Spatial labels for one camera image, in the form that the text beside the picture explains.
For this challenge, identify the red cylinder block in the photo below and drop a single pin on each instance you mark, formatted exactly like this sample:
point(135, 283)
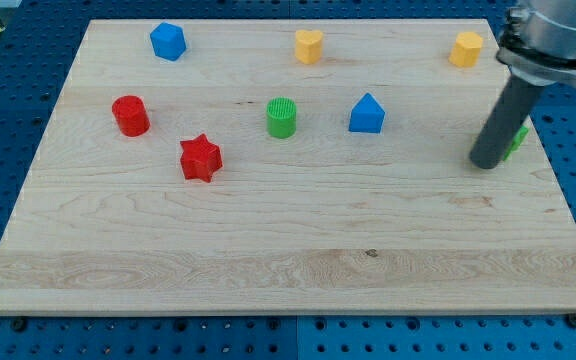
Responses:
point(131, 116)

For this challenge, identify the blue triangle house block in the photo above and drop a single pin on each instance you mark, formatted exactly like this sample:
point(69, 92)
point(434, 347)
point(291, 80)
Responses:
point(367, 115)

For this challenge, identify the green star block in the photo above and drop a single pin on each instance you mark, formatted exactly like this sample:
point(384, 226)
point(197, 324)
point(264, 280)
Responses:
point(516, 141)

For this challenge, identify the blue cube block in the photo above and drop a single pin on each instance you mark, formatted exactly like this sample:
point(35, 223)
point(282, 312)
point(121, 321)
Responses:
point(168, 41)

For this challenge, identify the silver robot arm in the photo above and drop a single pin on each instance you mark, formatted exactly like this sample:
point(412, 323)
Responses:
point(538, 41)

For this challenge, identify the red star block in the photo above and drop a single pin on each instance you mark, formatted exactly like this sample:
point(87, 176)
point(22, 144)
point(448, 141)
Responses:
point(200, 158)

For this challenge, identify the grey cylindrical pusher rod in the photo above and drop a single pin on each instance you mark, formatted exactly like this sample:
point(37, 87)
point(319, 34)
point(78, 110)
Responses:
point(514, 104)

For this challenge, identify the yellow hexagon block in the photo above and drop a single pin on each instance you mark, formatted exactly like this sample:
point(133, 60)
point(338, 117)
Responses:
point(466, 49)

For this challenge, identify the light wooden board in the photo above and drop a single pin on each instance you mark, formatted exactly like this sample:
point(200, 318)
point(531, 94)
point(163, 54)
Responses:
point(324, 222)

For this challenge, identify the green cylinder block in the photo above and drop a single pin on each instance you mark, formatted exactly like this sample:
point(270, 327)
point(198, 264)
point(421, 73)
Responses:
point(281, 115)

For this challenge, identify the yellow heart block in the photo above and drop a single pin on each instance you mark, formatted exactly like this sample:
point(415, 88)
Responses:
point(308, 46)

